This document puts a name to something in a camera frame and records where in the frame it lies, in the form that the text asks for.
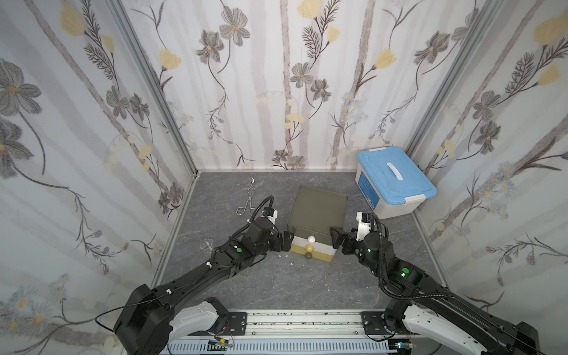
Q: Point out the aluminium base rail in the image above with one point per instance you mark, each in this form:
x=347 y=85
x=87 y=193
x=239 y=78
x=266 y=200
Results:
x=211 y=329

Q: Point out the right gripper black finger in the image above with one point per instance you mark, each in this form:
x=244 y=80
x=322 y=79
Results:
x=336 y=235
x=337 y=244

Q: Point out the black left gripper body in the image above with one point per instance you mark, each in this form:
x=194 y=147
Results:
x=280 y=238

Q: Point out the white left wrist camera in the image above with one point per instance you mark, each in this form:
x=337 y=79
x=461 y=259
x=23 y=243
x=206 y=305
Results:
x=270 y=213

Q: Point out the metal tongs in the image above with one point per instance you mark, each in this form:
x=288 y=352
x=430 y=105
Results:
x=248 y=206

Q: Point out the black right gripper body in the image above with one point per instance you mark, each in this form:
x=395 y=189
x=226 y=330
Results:
x=346 y=242

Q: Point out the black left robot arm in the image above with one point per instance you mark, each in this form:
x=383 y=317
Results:
x=195 y=284

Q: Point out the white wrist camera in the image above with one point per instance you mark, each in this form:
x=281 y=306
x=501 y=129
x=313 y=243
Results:
x=270 y=213
x=364 y=225

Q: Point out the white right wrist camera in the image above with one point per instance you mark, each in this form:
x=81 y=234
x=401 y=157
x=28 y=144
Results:
x=364 y=225

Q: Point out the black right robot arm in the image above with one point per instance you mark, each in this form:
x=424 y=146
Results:
x=421 y=305

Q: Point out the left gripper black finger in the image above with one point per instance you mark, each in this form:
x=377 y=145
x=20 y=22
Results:
x=286 y=238
x=287 y=247

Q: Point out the olive green drawer cabinet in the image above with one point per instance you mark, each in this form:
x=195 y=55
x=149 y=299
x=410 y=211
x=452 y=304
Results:
x=314 y=212

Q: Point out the white storage bin blue lid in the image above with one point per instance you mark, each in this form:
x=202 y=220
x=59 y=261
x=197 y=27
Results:
x=391 y=183

